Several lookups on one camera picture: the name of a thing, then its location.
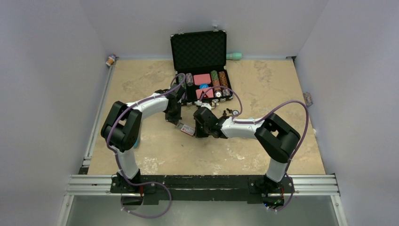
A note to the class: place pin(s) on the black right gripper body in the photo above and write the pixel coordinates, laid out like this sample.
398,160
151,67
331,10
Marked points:
201,131

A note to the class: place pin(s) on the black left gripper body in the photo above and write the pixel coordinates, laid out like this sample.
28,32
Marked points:
174,116

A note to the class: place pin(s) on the red white staple box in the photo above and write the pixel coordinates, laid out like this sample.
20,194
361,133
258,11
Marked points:
185,129

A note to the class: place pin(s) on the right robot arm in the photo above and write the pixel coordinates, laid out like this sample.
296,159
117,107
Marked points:
276,136

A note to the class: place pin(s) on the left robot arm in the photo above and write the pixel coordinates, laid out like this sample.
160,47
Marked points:
122,126

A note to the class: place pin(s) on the teal flashlight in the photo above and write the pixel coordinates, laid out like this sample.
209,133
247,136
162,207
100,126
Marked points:
136,143

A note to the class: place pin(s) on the black poker chip case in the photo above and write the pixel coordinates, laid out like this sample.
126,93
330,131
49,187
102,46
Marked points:
200,52

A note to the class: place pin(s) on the mint green bottle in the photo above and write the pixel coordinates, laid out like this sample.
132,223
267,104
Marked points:
234,56

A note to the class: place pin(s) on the small orange bottle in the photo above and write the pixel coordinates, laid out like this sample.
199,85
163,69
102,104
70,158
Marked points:
111,60

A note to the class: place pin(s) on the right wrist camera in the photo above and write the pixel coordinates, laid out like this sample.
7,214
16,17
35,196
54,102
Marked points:
205,104

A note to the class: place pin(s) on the patterned object at right wall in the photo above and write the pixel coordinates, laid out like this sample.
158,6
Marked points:
307,99

